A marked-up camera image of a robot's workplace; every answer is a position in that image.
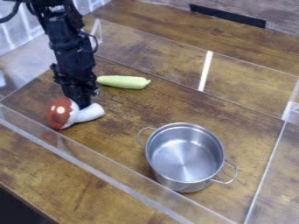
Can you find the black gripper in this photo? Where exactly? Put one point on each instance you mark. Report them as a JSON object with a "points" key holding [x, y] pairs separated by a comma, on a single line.
{"points": [[74, 74]]}

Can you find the red and white plush mushroom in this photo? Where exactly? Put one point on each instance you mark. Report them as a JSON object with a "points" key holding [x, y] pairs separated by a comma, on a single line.
{"points": [[65, 113]]}

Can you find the silver pot with handles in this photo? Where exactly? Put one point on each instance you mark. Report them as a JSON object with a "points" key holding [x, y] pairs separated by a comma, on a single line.
{"points": [[186, 156]]}

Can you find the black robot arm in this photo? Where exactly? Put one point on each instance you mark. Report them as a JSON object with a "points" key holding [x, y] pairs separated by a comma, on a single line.
{"points": [[62, 23]]}

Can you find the clear acrylic triangle stand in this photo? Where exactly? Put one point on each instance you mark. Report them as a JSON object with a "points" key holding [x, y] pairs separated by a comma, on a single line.
{"points": [[95, 34]]}

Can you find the spoon with yellow handle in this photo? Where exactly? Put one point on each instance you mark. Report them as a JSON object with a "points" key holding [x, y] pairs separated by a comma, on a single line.
{"points": [[119, 81]]}

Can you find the black wall strip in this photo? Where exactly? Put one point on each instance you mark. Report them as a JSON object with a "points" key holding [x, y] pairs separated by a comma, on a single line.
{"points": [[246, 20]]}

